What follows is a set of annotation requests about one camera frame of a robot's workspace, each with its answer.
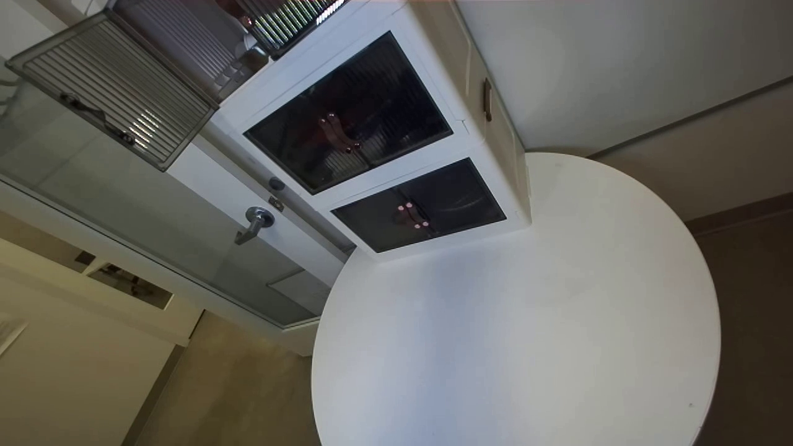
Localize round door lock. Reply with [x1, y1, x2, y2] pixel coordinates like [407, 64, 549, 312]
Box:
[264, 173, 287, 217]

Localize white three-tier storage cabinet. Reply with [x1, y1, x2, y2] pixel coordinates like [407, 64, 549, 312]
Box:
[107, 0, 531, 258]

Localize white room door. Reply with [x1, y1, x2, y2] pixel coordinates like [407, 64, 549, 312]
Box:
[0, 72, 359, 333]

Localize silver door lever handle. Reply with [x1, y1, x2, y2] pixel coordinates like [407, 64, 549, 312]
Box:
[234, 205, 277, 249]

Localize large dark wall plaque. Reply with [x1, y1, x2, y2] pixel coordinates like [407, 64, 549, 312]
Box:
[84, 261, 174, 312]

